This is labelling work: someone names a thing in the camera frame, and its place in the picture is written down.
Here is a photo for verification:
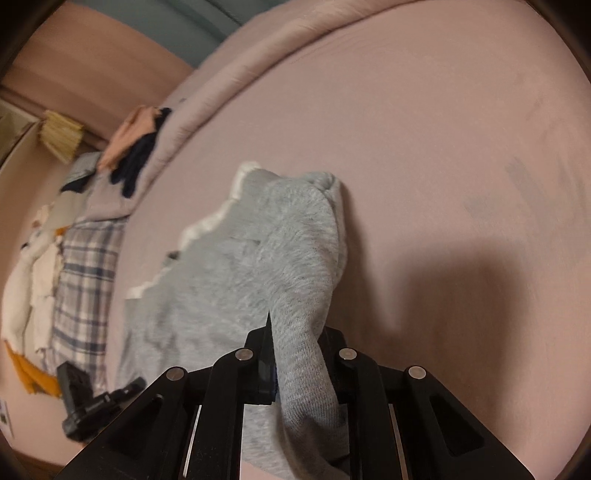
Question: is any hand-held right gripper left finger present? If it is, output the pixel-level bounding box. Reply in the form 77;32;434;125
55;310;278;480

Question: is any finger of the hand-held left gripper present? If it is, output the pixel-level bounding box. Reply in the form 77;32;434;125
110;377;147;408

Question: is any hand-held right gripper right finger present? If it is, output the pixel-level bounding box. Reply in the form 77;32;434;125
318;325;536;480

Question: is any grey sweater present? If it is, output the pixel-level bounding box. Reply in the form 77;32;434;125
117;160;352;480

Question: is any orange cloth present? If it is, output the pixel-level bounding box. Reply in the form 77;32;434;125
4;339;62;397

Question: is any plaid pillow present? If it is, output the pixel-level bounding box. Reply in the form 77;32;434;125
44;216;129;395

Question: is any pink bed sheet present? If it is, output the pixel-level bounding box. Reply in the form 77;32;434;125
92;0;591;480

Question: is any folded plaid cloth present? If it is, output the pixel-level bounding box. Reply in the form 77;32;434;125
61;151;101;193

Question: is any navy garment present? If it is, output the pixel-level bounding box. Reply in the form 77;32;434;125
110;107;173;200

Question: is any peach garment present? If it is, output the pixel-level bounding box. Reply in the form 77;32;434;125
98;105;160;174

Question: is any yellow tasselled cloth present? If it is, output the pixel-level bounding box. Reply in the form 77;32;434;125
38;109;85;164

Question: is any pink duvet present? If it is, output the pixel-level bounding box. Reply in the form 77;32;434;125
85;0;416;220

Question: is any teal curtain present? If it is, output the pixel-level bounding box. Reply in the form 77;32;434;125
131;0;252;65

